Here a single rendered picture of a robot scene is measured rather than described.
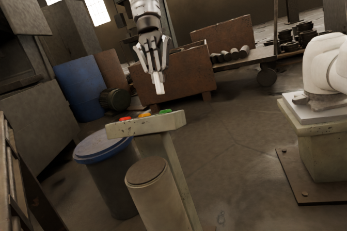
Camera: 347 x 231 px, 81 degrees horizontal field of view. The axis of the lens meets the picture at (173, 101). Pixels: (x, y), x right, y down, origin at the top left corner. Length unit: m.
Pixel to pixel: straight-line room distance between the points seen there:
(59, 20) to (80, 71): 1.93
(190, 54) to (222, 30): 1.60
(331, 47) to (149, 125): 0.70
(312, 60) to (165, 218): 0.76
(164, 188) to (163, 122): 0.18
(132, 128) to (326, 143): 0.79
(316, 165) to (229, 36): 2.95
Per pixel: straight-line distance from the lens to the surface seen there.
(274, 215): 1.08
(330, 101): 1.01
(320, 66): 0.93
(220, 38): 3.76
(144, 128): 0.62
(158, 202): 0.56
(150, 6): 0.67
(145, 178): 0.54
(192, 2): 11.94
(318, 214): 1.09
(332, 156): 1.11
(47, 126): 2.18
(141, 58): 0.67
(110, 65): 3.50
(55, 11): 4.84
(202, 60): 2.25
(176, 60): 2.27
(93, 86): 3.11
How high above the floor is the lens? 0.82
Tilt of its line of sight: 18 degrees down
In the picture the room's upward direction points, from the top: 18 degrees counter-clockwise
